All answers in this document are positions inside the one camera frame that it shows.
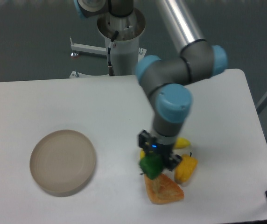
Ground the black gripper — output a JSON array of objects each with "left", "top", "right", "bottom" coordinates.
[{"left": 138, "top": 130, "right": 182, "bottom": 171}]

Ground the green toy pepper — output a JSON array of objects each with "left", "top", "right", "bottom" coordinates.
[{"left": 139, "top": 154, "right": 164, "bottom": 180}]

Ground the silver blue-capped robot arm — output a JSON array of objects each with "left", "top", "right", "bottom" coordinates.
[{"left": 74, "top": 0, "right": 228, "bottom": 175}]

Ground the yellow toy pepper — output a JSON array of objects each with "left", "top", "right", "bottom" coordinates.
[{"left": 174, "top": 153, "right": 198, "bottom": 184}]

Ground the beige round plate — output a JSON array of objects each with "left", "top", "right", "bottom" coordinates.
[{"left": 29, "top": 130, "right": 97, "bottom": 197}]

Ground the yellow toy banana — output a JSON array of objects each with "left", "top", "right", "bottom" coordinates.
[{"left": 140, "top": 137, "right": 191, "bottom": 159}]

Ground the orange toy pastry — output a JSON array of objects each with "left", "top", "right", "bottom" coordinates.
[{"left": 144, "top": 173, "right": 184, "bottom": 204}]

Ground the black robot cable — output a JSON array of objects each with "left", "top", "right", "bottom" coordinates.
[{"left": 107, "top": 30, "right": 119, "bottom": 77}]

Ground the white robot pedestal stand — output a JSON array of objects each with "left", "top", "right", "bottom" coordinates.
[{"left": 70, "top": 8, "right": 147, "bottom": 76}]

